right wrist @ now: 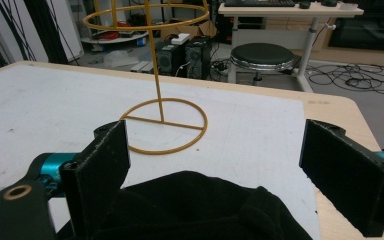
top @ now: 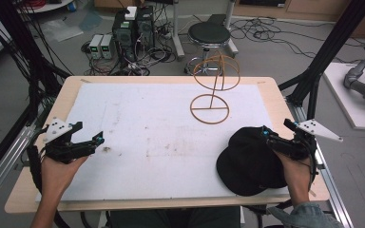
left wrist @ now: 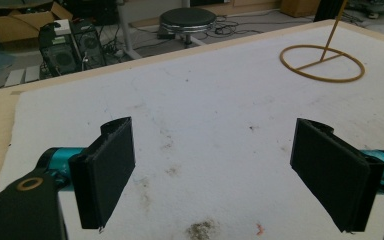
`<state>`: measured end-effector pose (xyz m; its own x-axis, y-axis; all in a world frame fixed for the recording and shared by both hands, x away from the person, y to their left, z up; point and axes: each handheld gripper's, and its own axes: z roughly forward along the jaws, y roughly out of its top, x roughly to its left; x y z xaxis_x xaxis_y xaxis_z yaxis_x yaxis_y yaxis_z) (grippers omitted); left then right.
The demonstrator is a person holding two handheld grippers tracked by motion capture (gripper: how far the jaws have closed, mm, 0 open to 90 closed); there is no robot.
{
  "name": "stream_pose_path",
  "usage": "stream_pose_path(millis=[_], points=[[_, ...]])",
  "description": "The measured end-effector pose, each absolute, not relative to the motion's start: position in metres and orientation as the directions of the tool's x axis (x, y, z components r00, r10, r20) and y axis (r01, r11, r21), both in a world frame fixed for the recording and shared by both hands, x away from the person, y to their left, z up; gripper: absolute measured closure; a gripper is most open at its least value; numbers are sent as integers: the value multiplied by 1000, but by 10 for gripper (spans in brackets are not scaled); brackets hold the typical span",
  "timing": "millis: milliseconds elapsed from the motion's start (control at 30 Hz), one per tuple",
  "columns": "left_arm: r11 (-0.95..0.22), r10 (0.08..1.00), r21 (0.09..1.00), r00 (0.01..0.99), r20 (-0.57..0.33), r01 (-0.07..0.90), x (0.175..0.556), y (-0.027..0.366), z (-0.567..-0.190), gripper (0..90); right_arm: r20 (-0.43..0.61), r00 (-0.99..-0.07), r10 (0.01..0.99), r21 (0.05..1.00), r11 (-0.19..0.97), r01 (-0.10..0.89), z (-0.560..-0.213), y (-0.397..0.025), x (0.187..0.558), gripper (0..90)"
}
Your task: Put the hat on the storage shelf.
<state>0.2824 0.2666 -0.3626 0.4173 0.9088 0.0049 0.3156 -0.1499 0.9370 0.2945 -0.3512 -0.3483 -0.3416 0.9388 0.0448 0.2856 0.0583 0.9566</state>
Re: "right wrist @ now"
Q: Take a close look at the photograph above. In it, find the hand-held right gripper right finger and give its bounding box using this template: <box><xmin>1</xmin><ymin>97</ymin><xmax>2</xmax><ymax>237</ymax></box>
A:
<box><xmin>298</xmin><ymin>118</ymin><xmax>384</xmax><ymax>238</ymax></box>

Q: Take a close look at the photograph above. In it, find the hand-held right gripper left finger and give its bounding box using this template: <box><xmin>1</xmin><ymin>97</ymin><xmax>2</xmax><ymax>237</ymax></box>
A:
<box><xmin>59</xmin><ymin>119</ymin><xmax>132</xmax><ymax>238</ymax></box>

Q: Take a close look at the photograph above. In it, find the yellow wire stand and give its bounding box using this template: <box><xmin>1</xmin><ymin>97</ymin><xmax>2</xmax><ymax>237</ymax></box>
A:
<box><xmin>82</xmin><ymin>0</ymin><xmax>211</xmax><ymax>156</ymax></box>

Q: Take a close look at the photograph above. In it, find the black cloth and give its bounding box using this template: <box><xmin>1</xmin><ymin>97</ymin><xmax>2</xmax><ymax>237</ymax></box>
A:
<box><xmin>57</xmin><ymin>170</ymin><xmax>314</xmax><ymax>240</ymax></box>

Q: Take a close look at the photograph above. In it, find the white mat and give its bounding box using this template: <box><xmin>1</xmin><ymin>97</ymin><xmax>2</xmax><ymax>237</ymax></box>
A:
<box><xmin>0</xmin><ymin>64</ymin><xmax>322</xmax><ymax>240</ymax></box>

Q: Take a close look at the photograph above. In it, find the round white platform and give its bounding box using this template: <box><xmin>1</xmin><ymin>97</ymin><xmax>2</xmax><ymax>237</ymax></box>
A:
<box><xmin>80</xmin><ymin>29</ymin><xmax>150</xmax><ymax>45</ymax></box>

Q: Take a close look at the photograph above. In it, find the round black stool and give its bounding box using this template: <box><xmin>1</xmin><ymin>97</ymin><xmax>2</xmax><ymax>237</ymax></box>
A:
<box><xmin>227</xmin><ymin>42</ymin><xmax>296</xmax><ymax>87</ymax></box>

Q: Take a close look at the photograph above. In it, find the black computer tower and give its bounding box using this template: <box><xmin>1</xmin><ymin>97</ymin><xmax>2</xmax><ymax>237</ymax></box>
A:
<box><xmin>155</xmin><ymin>35</ymin><xmax>213</xmax><ymax>81</ymax></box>

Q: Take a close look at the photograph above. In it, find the black monitor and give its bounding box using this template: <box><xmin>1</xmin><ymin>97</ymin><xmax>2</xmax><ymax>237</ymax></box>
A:
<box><xmin>328</xmin><ymin>14</ymin><xmax>384</xmax><ymax>52</ymax></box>

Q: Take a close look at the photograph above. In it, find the white panel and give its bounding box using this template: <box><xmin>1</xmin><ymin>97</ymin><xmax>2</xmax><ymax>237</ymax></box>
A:
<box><xmin>44</xmin><ymin>0</ymin><xmax>85</xmax><ymax>63</ymax></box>

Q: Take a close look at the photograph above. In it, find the white power adapter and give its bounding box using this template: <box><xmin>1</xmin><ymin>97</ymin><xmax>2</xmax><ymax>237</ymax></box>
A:
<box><xmin>170</xmin><ymin>32</ymin><xmax>191</xmax><ymax>46</ymax></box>

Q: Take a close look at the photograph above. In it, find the light wooden desk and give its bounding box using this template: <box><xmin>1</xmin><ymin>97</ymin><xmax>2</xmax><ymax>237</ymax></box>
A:
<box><xmin>217</xmin><ymin>1</ymin><xmax>365</xmax><ymax>93</ymax></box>

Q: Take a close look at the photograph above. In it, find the black keyboard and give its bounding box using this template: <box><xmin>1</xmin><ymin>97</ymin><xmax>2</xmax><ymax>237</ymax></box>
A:
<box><xmin>223</xmin><ymin>0</ymin><xmax>296</xmax><ymax>8</ymax></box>

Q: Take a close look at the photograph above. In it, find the tangle of black cables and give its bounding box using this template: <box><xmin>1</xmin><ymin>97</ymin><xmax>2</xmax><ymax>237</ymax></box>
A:
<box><xmin>306</xmin><ymin>63</ymin><xmax>384</xmax><ymax>97</ymax></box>

